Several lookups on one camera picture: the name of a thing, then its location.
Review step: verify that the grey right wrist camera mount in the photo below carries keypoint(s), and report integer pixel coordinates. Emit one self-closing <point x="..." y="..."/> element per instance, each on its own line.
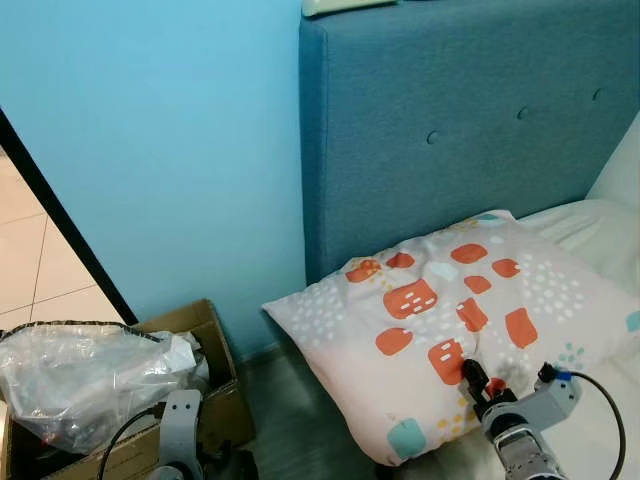
<point x="545" y="405"/>

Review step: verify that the pink orange printed pillow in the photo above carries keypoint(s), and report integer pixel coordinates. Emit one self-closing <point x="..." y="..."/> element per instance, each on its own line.
<point x="560" y="300"/>

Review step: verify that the brown cardboard box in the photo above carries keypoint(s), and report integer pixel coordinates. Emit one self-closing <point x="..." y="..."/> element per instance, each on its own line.
<point x="225" y="420"/>

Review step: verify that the whitish plastic bag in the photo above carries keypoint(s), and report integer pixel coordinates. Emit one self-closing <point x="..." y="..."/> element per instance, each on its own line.
<point x="80" y="380"/>

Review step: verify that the cream flat object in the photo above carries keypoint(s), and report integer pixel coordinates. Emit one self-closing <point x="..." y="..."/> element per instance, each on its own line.
<point x="340" y="7"/>

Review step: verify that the blue fabric bed frame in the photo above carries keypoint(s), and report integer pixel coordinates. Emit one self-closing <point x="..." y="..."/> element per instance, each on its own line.
<point x="450" y="120"/>

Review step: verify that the cream sheeted mattress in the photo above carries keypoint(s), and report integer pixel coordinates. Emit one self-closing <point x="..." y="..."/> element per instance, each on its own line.
<point x="600" y="240"/>

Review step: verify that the black door frame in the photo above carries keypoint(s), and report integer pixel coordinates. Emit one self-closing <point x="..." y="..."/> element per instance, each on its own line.
<point x="62" y="210"/>

